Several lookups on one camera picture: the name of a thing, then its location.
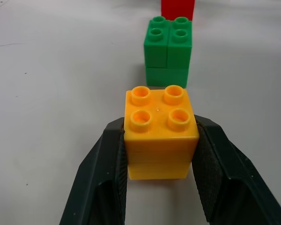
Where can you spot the red building block cube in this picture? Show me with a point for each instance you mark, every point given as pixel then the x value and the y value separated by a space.
pixel 177 9

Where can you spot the green studded building block cube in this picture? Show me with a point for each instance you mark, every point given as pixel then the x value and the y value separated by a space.
pixel 168 54

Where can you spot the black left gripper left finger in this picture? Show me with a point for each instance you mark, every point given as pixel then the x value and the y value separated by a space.
pixel 96 187

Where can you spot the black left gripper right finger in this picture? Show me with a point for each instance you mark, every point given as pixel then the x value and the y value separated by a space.
pixel 236 182

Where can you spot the yellow studded building block cube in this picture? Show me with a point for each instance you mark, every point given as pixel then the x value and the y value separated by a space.
pixel 158 136

